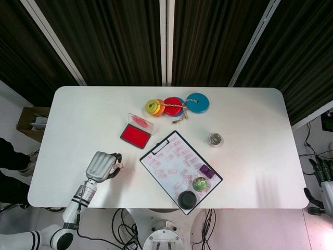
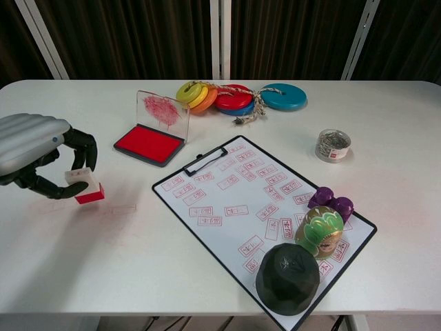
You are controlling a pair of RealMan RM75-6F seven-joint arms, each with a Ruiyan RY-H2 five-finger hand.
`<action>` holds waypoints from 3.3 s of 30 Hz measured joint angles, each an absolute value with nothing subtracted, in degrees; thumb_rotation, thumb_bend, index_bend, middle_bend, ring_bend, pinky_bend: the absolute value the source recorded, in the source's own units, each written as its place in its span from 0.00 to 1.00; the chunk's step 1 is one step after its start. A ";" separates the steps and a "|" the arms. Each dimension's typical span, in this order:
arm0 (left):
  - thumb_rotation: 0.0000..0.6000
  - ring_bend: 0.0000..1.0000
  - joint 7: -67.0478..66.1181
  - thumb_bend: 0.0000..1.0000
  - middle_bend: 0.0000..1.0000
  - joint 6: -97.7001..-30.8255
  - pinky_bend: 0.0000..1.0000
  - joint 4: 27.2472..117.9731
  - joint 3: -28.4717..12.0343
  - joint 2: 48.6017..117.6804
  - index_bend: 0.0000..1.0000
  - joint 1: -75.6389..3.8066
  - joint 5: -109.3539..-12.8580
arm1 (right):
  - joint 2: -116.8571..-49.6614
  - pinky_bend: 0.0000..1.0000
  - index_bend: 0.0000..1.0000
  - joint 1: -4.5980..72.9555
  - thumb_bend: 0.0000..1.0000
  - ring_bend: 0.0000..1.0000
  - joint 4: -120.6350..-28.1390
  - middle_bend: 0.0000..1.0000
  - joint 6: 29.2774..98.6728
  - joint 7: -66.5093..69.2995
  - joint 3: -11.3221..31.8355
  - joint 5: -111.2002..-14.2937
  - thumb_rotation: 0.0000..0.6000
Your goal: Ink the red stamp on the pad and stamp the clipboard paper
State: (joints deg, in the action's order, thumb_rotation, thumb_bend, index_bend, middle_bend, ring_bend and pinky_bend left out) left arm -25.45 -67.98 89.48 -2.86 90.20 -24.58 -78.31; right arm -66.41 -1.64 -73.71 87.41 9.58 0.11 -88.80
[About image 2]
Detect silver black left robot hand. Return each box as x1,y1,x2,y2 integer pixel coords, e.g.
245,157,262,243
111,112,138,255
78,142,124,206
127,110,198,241
0,112,99,201

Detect white and red block stamp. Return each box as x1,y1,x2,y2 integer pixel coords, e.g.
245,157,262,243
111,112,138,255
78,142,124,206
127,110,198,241
64,168,105,205

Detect red ink pad clear lid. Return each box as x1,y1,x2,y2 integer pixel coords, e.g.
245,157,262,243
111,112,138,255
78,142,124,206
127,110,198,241
113,90,192,168

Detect dark brown curtain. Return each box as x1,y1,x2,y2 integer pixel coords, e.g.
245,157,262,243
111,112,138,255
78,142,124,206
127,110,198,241
0,0,441,89

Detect lime green wooden disc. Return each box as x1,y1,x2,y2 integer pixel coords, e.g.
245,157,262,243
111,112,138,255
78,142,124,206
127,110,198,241
176,81,204,103

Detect yellow wooden disc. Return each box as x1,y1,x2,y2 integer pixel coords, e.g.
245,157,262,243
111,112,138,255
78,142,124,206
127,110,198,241
188,84,210,108

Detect orange wooden disc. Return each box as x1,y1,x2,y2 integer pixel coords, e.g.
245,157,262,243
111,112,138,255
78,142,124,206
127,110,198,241
189,86,219,115

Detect red wooden disc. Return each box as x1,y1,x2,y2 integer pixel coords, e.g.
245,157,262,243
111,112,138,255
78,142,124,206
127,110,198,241
214,83,255,110

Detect blue wooden disc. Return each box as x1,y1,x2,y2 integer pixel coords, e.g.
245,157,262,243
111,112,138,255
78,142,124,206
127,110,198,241
218,101,256,117

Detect white paper with red stamps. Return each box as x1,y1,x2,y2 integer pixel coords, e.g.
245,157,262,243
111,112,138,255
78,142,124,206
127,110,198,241
154,137,375,328

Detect teal wooden disc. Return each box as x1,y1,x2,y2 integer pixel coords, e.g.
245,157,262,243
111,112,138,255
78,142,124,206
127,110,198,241
260,83,309,113

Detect black faceted cup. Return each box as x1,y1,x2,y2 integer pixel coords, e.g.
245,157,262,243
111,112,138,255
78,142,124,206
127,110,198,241
255,242,321,317

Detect purple plastic toy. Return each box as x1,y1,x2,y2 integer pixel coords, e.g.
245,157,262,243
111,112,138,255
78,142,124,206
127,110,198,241
307,186,356,222

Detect clear box of paper clips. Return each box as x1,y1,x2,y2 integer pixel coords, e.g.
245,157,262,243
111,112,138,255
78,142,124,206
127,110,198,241
314,128,353,164

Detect green gold nesting doll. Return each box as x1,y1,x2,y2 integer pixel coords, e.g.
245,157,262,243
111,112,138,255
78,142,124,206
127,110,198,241
295,205,345,261

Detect black rimmed clipboard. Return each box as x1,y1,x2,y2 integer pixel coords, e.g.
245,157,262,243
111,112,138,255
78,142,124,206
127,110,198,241
152,134,378,331

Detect white slanted frame post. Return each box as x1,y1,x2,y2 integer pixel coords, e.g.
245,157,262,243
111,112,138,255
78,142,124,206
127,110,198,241
14,0,69,81

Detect white upright frame post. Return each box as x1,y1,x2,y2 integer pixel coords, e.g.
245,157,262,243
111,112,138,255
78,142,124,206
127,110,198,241
209,0,232,81

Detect braided beige rope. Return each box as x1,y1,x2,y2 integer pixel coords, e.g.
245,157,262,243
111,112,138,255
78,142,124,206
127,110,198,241
192,79,284,126

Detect white slotted frame post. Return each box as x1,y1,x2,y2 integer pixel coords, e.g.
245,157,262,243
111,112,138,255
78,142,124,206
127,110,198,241
340,0,381,81

